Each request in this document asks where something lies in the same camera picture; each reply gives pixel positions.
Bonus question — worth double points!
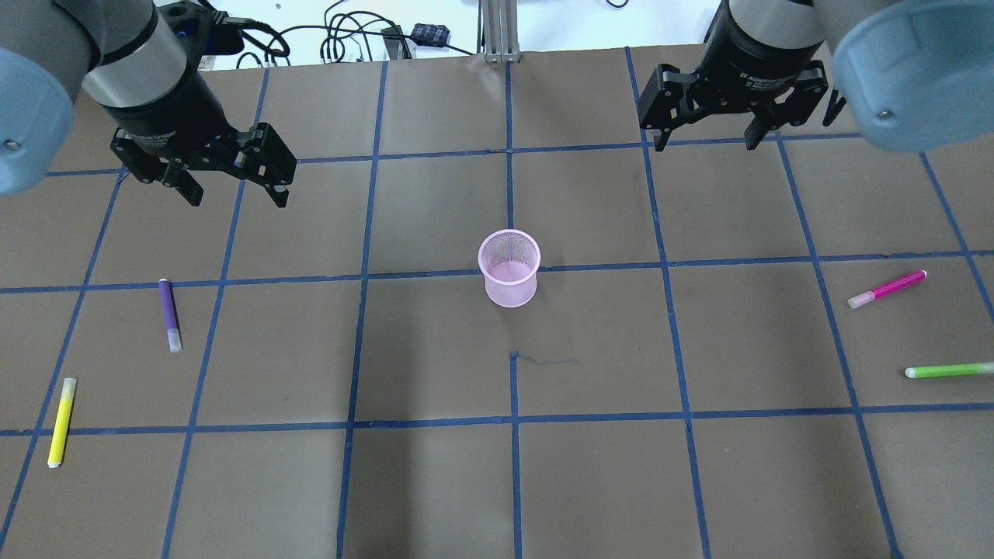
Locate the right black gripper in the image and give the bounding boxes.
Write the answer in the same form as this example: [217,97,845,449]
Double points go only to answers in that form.
[638,8,828,152]

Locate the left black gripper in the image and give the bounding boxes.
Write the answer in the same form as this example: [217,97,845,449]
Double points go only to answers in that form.
[109,74,297,208]

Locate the purple marker pen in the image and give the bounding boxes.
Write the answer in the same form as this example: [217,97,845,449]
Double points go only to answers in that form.
[158,277,183,353]

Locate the pink marker pen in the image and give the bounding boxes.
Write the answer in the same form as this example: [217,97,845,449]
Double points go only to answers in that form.
[847,269,929,309]

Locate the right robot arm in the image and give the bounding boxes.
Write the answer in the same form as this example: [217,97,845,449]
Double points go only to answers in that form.
[637,1,993,152]

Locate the pink mesh cup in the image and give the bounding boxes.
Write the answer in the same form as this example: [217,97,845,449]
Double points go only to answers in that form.
[477,229,542,308]

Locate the yellow marker pen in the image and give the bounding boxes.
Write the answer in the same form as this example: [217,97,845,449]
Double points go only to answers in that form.
[47,377,78,468]

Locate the green marker pen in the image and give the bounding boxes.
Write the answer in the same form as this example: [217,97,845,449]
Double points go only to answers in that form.
[904,362,994,379]

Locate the aluminium frame post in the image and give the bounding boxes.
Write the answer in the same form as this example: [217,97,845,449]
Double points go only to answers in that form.
[477,0,521,64]

